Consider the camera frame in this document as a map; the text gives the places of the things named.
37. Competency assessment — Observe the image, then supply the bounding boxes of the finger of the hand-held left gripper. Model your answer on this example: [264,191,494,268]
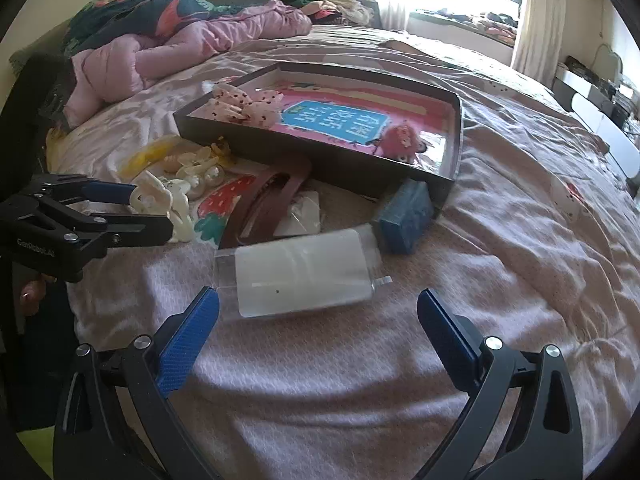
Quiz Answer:
[27,174,137,207]
[37,199,174,261]

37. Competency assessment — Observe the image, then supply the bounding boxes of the small clear plastic bag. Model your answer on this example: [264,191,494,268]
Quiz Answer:
[272,191,323,238]

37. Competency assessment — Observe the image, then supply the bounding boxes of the pile of clothes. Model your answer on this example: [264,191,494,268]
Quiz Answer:
[270,0,382,27]

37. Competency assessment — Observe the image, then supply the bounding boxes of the pearl flower hair clip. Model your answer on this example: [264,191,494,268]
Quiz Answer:
[172,146,223,196]

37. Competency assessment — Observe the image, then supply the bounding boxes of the clothes on window seat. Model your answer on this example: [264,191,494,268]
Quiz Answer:
[414,7,518,47]

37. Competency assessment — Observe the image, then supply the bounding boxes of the floral fabric bow hair clip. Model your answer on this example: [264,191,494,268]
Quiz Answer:
[207,82,283,126]

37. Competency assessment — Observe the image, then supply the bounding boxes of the pink printed bed cover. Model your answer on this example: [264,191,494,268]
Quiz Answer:
[45,25,636,480]

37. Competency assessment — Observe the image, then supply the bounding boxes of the mauve brown large hair clip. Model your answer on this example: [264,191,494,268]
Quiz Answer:
[217,157,313,251]

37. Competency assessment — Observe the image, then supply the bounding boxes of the white claw hair clip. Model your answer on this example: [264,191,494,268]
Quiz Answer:
[129,170,193,243]

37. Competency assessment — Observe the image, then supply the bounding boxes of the person's left hand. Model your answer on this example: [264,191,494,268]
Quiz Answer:
[19,274,57,317]

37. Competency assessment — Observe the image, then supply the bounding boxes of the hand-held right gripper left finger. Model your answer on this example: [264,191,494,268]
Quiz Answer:
[52,286,221,480]

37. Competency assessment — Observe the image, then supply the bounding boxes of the dark floral blanket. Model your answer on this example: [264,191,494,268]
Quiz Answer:
[62,0,251,56]

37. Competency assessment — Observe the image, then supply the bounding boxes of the white low cabinet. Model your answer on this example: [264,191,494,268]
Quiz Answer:
[552,67,640,186]

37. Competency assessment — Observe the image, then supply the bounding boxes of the white curtain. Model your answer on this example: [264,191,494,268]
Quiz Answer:
[510,0,557,86]

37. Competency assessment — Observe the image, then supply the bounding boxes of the dark plastic bag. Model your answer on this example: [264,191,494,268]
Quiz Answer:
[20,55,76,131]

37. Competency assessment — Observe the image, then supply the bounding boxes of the clear plastic bag white card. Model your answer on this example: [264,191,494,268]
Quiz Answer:
[214,225,393,322]

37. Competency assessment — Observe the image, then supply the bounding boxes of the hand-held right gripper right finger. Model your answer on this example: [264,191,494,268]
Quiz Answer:
[416,288,586,480]

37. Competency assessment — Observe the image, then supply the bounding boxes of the dark tray with pink bottom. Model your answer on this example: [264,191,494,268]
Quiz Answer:
[172,61,463,218]

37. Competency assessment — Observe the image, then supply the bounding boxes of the pink quilt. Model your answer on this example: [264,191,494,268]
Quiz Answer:
[62,0,313,128]

